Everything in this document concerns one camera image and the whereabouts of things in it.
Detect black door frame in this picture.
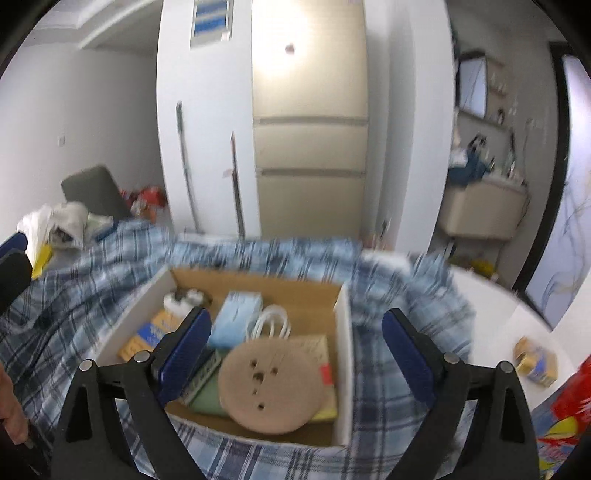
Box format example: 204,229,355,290
512,41,575,305

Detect yellow and blue packet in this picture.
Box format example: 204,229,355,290
117,308,183,363

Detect pale yellow packet red label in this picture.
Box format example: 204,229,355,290
286,333,340,422

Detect colourful snack bag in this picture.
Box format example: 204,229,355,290
533,353,591,480

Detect light blue wet wipes packet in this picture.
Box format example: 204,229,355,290
206,291,264,352

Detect bathroom wall shelf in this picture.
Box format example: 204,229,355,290
487,58,509,125

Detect small yellow carton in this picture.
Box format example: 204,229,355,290
513,336,559,386

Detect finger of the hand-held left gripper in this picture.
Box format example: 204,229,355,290
0,249,34,317
0,232,28,261

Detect cardboard box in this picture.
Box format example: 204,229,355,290
95,265,356,448

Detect white plastic bag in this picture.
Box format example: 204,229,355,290
17,204,54,268

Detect white bag with newspaper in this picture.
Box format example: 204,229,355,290
48,202,90,252

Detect white cable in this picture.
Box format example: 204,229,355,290
249,305,293,342

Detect gold three-door fridge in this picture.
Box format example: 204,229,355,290
252,0,370,241

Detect blue plaid cloth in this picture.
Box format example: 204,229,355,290
0,219,478,480

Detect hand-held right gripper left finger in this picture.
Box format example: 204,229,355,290
50,305,213,480

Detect marble patterned door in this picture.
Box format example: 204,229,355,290
526,55,591,328

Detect dark blue cloth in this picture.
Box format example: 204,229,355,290
449,148,492,188

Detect white plug adapter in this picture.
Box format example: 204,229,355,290
163,288,206,315

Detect green pad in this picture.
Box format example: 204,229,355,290
187,362,232,418

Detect round cardboard spool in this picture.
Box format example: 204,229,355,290
217,339,331,435

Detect yellow plastic bag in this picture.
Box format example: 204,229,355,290
31,244,54,280

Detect red plastic bag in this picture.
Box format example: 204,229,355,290
121,186,168,220

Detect person's left hand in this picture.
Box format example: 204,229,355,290
0,360,28,446

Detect beige vanity cabinet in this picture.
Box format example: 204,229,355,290
438,178,529,241

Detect grey wall panel blue windows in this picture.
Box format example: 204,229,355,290
190,0,234,48

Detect bathroom mirror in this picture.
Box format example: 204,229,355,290
457,53,489,120

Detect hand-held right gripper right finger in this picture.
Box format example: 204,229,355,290
381,308,541,480

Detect dark red broom stick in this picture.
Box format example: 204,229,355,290
222,131,246,238

